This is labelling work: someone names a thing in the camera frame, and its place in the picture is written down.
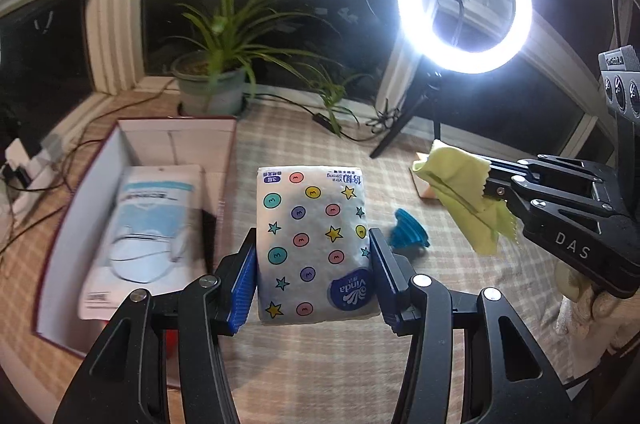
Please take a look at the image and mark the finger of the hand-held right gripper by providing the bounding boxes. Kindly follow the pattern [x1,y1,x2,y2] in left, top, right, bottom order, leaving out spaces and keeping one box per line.
[481,179,619,221]
[484,154,620,186]

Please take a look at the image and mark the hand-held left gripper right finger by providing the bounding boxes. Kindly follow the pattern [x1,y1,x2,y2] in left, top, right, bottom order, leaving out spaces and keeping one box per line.
[369,228,576,424]

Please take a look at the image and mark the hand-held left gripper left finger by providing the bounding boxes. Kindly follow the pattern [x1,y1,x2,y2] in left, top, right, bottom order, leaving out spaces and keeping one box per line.
[52,228,258,424]

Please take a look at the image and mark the yellow-green cleaning cloth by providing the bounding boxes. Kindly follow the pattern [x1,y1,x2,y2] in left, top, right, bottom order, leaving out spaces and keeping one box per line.
[412,140,521,255]

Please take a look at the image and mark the star printed tissue pack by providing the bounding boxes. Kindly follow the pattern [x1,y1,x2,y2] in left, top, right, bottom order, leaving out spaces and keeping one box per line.
[256,164,381,326]

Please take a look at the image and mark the packet of blue face masks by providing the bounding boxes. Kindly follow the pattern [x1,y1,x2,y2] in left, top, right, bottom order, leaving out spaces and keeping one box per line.
[77,164,208,322]

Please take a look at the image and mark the red cardboard box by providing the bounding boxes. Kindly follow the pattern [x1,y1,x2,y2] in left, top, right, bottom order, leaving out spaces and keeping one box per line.
[32,116,238,390]

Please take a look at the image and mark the person's right hand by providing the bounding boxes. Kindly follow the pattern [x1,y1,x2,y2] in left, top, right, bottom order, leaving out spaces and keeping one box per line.
[554,261,640,355]

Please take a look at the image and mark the blue silicone funnel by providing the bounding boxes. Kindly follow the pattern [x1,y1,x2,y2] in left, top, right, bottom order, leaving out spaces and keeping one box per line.
[387,208,431,251]

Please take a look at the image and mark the black tripod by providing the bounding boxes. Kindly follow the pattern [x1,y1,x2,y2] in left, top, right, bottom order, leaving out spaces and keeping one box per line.
[369,71,447,160]

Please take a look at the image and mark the grey flower pot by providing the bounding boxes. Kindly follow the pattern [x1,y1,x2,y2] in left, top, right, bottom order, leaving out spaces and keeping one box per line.
[171,51,248,116]

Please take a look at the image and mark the white power strip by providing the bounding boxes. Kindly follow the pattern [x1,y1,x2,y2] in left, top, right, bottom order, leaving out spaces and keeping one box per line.
[2,136,57,191]

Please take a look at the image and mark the green leafy plant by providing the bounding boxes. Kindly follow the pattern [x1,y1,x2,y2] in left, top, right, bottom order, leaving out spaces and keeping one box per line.
[167,0,381,140]

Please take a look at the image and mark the white ring light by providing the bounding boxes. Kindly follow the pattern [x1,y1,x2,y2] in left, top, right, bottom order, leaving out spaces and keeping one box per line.
[397,0,533,74]

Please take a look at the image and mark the black cable with inline switch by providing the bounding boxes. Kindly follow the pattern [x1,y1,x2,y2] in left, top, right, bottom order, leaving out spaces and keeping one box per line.
[244,94,401,131]

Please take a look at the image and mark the white window frame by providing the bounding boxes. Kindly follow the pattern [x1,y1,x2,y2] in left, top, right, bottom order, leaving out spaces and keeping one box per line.
[0,0,640,185]

